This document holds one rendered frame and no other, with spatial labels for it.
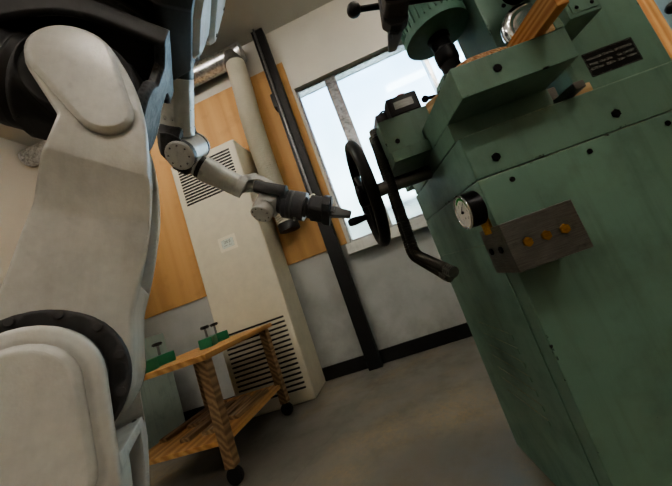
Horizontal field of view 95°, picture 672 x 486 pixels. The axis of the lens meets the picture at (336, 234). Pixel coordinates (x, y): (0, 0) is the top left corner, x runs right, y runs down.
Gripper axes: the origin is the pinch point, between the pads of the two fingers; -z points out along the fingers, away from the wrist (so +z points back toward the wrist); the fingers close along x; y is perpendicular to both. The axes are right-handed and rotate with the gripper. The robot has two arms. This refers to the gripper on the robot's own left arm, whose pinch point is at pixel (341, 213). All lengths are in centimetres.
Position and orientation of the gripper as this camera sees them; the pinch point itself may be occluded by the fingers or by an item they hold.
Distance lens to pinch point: 93.0
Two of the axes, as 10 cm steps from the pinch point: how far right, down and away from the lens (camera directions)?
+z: -9.8, -1.7, 0.9
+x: -0.1, -4.1, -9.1
